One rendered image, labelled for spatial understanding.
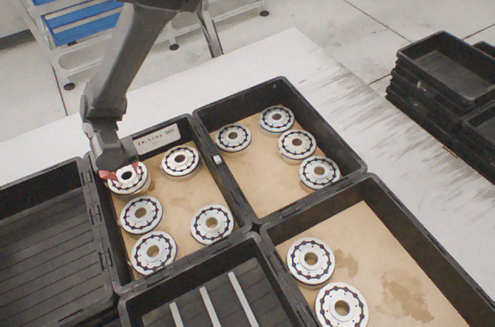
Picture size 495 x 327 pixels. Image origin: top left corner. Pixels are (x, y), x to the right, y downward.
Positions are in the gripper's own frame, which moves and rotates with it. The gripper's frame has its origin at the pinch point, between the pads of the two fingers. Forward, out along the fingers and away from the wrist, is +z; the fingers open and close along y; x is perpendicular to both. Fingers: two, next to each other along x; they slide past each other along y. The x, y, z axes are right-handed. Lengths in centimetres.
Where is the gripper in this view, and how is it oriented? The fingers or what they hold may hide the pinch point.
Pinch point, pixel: (125, 174)
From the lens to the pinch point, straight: 96.0
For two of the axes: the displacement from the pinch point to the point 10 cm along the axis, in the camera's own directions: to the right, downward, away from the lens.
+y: 8.9, -3.9, 2.3
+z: 0.8, 6.4, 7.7
